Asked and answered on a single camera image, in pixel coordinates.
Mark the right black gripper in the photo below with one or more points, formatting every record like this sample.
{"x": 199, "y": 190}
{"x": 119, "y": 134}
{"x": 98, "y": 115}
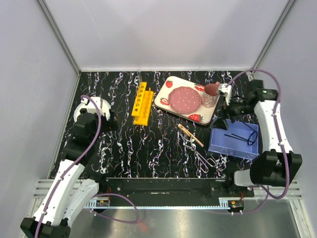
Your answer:
{"x": 226, "y": 110}

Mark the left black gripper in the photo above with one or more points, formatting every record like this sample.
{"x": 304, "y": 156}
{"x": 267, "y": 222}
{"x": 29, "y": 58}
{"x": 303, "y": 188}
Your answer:
{"x": 112, "y": 125}

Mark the pink patterned mug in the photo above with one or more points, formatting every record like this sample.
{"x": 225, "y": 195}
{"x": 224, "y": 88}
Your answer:
{"x": 210, "y": 95}

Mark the wooden test tube clamp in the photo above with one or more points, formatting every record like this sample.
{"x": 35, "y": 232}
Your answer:
{"x": 187, "y": 132}

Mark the glass test tube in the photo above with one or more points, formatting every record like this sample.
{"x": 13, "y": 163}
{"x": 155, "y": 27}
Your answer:
{"x": 139, "y": 77}

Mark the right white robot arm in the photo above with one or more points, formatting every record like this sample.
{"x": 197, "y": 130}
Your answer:
{"x": 277, "y": 165}

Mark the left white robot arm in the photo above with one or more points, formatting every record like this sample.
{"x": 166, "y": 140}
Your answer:
{"x": 72, "y": 187}

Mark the strawberry pattern tray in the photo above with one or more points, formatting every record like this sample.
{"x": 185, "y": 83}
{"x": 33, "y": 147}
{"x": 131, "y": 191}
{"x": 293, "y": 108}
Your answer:
{"x": 202, "y": 116}

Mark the blue plastic box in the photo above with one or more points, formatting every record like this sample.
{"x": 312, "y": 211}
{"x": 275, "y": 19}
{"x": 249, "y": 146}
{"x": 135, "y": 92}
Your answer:
{"x": 240, "y": 140}

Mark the yellow test tube rack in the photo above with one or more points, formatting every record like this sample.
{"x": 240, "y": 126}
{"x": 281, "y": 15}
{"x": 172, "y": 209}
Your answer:
{"x": 142, "y": 105}

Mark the white paper plate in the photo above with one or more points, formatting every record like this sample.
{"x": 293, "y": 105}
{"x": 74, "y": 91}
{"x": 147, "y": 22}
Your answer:
{"x": 77, "y": 111}

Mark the metal crucible tongs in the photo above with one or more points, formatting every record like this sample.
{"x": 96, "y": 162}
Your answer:
{"x": 204, "y": 163}

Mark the pink polka dot plate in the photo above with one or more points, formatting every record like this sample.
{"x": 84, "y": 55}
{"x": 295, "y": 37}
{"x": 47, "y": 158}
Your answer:
{"x": 184, "y": 100}

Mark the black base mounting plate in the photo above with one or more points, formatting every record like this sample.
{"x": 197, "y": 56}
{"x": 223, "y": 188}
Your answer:
{"x": 176, "y": 192}

